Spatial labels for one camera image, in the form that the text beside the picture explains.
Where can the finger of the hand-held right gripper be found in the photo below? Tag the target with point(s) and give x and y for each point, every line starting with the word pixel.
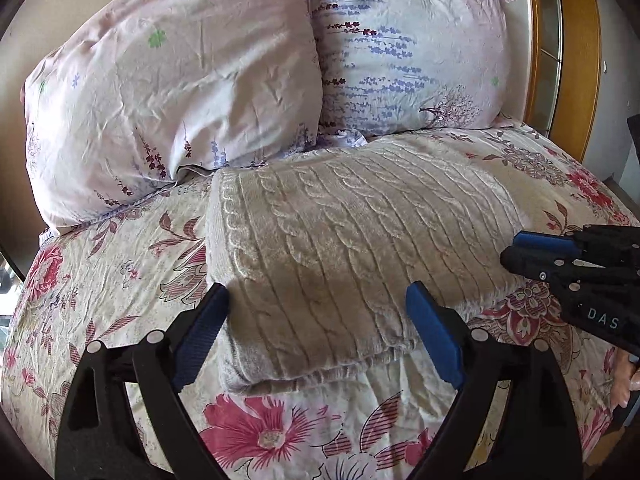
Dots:
pixel 530 262
pixel 545 242

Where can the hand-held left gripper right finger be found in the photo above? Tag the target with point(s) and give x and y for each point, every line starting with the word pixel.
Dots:
pixel 435 335

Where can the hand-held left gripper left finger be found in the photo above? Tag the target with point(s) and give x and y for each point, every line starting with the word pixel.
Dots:
pixel 200 335

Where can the person's right hand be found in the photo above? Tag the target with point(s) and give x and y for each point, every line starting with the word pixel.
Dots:
pixel 627 377

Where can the floral bed sheet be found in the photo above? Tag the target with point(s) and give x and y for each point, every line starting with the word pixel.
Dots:
pixel 110 270

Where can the wooden headboard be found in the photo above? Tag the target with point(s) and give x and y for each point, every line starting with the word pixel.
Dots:
pixel 575 50

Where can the lavender print pillow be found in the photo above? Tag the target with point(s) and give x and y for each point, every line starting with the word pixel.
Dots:
pixel 410 50

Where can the pink floral pillow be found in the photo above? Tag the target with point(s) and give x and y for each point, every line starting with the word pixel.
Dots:
pixel 170 95

